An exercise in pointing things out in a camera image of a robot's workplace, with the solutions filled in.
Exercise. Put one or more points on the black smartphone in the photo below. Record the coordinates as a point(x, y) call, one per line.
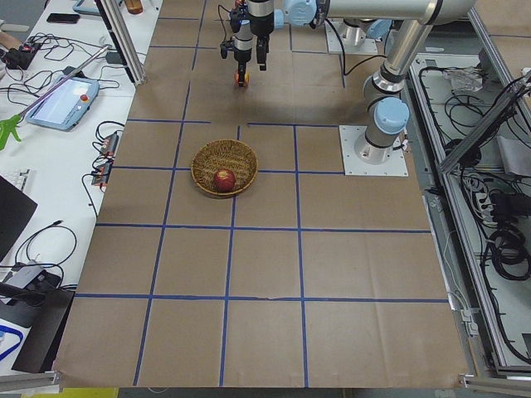
point(63, 18)

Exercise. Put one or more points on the black box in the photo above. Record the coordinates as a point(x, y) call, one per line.
point(40, 347)

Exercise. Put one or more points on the dark red apple in basket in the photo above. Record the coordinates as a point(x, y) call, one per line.
point(224, 180)

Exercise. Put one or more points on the round wicker basket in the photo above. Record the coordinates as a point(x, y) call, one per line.
point(225, 156)

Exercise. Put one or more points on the red yellow apple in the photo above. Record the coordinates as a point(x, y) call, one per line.
point(242, 80)

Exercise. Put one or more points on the blue teach pendant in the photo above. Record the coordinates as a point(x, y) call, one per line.
point(66, 106)

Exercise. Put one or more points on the white keyboard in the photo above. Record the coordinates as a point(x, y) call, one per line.
point(20, 178)

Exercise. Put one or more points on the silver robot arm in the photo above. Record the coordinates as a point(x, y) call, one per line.
point(388, 114)
point(294, 13)

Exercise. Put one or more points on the black laptop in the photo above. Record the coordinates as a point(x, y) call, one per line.
point(17, 210)

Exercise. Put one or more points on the aluminium frame post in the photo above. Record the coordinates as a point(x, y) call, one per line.
point(119, 34)

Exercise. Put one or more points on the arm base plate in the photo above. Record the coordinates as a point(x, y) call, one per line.
point(362, 159)
point(355, 36)

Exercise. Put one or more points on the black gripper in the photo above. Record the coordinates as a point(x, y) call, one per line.
point(261, 22)
point(241, 52)

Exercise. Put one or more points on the green grabber tool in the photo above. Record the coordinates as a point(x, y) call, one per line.
point(9, 126)

